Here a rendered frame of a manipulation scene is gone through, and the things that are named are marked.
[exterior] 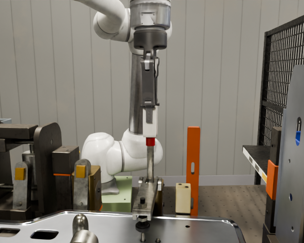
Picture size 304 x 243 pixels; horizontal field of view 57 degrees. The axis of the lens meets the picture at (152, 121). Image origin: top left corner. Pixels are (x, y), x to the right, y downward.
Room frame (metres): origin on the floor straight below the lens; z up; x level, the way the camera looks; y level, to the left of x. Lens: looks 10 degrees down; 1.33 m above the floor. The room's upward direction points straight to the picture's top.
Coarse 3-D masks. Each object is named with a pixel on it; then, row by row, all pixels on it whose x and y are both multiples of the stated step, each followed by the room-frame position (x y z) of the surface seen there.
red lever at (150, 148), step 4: (148, 140) 0.63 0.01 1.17; (152, 140) 0.63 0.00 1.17; (148, 144) 0.63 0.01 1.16; (152, 144) 0.63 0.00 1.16; (148, 148) 0.64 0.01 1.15; (152, 148) 0.64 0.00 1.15; (148, 152) 0.64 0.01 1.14; (152, 152) 0.64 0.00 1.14; (148, 156) 0.64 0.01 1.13; (152, 156) 0.64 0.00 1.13; (148, 160) 0.64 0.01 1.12; (152, 160) 0.64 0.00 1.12; (148, 164) 0.64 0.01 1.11; (152, 164) 0.64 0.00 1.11; (148, 168) 0.64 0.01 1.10; (152, 168) 0.64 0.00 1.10; (148, 172) 0.64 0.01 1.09; (152, 172) 0.64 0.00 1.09; (148, 176) 0.64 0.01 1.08; (152, 176) 0.64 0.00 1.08; (148, 180) 0.64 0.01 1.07; (152, 180) 0.64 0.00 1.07
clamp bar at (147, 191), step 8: (144, 176) 0.66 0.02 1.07; (144, 184) 0.61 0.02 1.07; (152, 184) 0.61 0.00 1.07; (144, 192) 0.56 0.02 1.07; (152, 192) 0.56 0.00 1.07; (136, 200) 0.53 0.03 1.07; (144, 200) 0.50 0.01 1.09; (152, 200) 0.53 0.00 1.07; (136, 208) 0.49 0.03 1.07; (144, 208) 0.49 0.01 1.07; (152, 208) 0.52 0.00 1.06; (136, 216) 0.49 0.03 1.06; (144, 216) 0.50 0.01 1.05; (136, 224) 0.51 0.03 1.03; (144, 224) 0.50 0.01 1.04
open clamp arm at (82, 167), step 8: (80, 160) 0.68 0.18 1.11; (88, 160) 0.70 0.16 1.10; (80, 168) 0.67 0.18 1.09; (88, 168) 0.67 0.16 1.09; (80, 176) 0.66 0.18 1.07; (80, 184) 0.66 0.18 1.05; (88, 184) 0.67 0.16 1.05; (80, 192) 0.66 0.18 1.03; (88, 192) 0.67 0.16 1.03; (80, 200) 0.66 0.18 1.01; (88, 200) 0.66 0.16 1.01; (80, 208) 0.65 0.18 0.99; (88, 208) 0.66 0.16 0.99
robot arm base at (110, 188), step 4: (112, 180) 1.28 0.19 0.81; (104, 184) 1.24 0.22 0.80; (108, 184) 1.26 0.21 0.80; (112, 184) 1.28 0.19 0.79; (104, 188) 1.24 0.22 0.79; (108, 188) 1.25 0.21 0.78; (112, 188) 1.26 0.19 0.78; (116, 188) 1.27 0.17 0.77; (104, 192) 1.23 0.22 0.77; (108, 192) 1.24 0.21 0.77; (112, 192) 1.24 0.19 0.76; (116, 192) 1.24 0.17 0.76
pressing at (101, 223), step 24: (48, 216) 0.59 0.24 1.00; (72, 216) 0.60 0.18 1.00; (96, 216) 0.60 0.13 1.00; (120, 216) 0.60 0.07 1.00; (168, 216) 0.59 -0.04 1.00; (192, 216) 0.59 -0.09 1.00; (0, 240) 0.50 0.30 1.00; (24, 240) 0.50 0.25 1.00; (48, 240) 0.50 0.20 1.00; (120, 240) 0.50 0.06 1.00; (168, 240) 0.50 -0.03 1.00; (192, 240) 0.50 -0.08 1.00; (216, 240) 0.50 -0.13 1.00; (240, 240) 0.51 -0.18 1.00
